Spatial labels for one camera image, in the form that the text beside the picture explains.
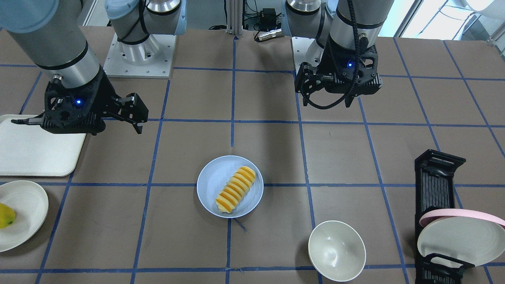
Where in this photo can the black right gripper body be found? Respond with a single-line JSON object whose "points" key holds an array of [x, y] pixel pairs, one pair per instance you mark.
{"points": [[105, 93]]}

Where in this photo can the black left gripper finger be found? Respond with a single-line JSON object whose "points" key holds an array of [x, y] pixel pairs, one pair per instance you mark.
{"points": [[307, 81]]}

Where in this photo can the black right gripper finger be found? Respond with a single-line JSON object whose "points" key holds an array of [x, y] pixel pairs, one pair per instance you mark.
{"points": [[133, 110]]}

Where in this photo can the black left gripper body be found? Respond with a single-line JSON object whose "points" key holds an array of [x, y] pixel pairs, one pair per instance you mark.
{"points": [[329, 60]]}

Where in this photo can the light blue plate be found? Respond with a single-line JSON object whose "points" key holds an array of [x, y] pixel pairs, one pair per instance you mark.
{"points": [[212, 179]]}

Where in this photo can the yellow ridged bread loaf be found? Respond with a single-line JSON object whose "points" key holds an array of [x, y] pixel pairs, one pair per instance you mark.
{"points": [[235, 189]]}

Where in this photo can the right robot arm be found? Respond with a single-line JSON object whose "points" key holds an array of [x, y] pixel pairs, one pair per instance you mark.
{"points": [[47, 31]]}

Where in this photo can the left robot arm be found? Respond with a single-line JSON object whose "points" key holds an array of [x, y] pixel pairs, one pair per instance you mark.
{"points": [[345, 21]]}

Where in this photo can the cream round plate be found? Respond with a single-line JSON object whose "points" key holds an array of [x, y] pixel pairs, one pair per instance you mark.
{"points": [[30, 203]]}

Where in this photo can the pink plate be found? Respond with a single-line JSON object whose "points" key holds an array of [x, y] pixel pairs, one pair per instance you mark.
{"points": [[433, 215]]}

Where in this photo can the white rectangular tray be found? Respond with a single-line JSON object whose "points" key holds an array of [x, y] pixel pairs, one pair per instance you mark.
{"points": [[31, 151]]}

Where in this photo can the yellow lemon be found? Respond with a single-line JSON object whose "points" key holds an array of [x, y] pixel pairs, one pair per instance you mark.
{"points": [[7, 216]]}

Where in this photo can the black dish rack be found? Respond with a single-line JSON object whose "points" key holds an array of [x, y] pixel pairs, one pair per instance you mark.
{"points": [[434, 172]]}

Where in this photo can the white ceramic bowl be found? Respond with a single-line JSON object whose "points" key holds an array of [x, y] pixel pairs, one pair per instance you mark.
{"points": [[337, 251]]}

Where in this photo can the small white dish in rack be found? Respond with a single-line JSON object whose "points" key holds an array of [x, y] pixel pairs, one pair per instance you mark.
{"points": [[467, 239]]}

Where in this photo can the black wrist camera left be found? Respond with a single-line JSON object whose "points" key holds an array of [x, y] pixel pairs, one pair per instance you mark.
{"points": [[349, 75]]}

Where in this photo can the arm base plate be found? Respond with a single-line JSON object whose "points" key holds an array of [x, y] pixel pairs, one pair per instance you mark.
{"points": [[150, 59], [306, 50]]}

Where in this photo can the aluminium frame post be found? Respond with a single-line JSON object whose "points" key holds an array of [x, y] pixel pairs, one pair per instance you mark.
{"points": [[234, 17]]}

